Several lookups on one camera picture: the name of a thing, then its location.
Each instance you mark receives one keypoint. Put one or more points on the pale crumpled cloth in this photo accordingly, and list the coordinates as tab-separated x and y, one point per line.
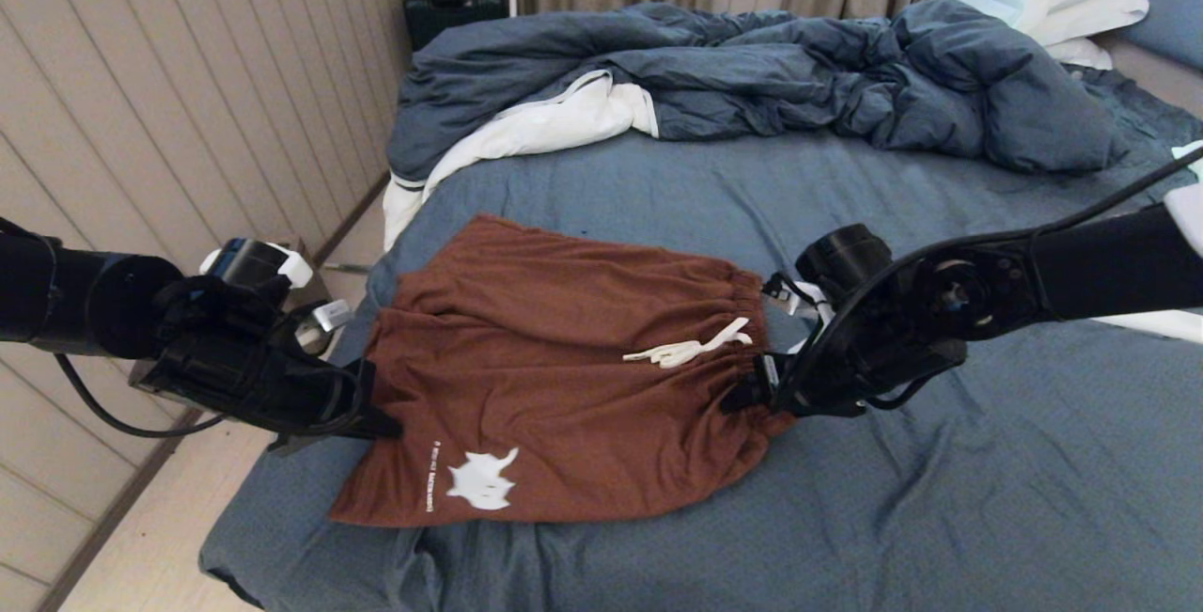
1186	149

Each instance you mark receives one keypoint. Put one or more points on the small white pillow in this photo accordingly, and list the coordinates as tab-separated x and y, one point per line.
1081	53

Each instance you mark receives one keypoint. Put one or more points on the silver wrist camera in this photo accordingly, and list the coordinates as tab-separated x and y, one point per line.
814	300
332	315

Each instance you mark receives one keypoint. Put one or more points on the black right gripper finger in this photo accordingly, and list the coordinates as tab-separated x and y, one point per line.
768	372
761	400

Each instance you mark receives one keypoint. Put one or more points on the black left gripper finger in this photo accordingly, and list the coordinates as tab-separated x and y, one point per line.
367	386
367	426

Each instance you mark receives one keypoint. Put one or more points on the black suitcase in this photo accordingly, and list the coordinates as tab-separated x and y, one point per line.
451	15

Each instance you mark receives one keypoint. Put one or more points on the rust brown shorts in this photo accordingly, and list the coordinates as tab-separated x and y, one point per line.
545	358

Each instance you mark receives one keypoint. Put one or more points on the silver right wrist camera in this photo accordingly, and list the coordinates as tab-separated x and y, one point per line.
814	300

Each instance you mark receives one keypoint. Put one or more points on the blue bed sheet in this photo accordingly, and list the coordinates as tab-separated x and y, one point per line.
940	499

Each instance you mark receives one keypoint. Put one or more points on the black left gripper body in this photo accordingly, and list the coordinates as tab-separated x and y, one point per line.
235	368

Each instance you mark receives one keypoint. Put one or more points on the white blanket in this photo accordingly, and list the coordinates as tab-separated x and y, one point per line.
545	121

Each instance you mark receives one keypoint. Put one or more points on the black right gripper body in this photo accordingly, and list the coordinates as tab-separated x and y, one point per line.
865	349

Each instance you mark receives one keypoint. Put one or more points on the white flat rectangular object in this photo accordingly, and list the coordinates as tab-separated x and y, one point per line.
1165	325

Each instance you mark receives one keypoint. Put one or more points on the rumpled dark blue duvet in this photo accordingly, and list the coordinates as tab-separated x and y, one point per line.
799	67

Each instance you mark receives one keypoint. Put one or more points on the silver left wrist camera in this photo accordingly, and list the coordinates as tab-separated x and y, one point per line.
332	315

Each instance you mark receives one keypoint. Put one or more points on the flat white pillow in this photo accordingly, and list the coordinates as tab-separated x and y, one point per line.
1095	15

